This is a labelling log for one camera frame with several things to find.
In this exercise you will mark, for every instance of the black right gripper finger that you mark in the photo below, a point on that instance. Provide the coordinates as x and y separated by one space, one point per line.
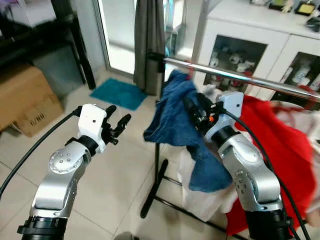
204 98
190 108

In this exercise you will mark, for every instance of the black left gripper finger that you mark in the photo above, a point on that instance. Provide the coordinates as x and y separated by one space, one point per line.
110 110
123 123

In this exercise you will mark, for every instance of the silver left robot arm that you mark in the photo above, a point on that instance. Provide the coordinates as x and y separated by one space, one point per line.
55 190

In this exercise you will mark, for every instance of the red clothes hanger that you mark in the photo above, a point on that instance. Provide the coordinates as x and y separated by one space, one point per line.
190 67

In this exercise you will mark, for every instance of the teal floor mat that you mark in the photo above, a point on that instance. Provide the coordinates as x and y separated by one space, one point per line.
117 93

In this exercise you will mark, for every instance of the blue denim garment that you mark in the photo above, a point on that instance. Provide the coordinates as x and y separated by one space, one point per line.
172 125

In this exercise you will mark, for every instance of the metal clothes rack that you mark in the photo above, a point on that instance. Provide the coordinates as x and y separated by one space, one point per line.
250 80

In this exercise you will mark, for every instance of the grey storage box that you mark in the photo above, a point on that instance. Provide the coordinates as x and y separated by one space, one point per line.
57 72

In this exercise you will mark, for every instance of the grey curtain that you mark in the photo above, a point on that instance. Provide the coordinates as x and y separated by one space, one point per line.
149 40

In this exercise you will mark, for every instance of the white glass-door cabinet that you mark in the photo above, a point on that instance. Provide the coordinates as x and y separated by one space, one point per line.
240 22

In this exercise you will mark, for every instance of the red polo shirt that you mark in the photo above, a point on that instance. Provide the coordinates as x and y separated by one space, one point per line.
285 150

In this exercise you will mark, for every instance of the brown cardboard box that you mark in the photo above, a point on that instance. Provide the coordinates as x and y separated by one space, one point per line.
25 97

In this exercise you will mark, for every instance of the black desk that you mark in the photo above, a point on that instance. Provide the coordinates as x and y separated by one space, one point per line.
30 37

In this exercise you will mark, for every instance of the white box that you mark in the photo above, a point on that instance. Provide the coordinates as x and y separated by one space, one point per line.
25 11

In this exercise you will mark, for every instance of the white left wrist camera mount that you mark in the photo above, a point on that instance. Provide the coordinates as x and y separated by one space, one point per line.
92 122

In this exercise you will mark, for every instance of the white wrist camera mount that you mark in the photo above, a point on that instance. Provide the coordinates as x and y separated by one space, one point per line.
230 107
92 122

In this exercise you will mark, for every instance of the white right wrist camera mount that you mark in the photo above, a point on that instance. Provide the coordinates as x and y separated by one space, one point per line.
230 107

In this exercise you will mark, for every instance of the small picture frame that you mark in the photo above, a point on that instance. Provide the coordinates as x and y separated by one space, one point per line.
306 8

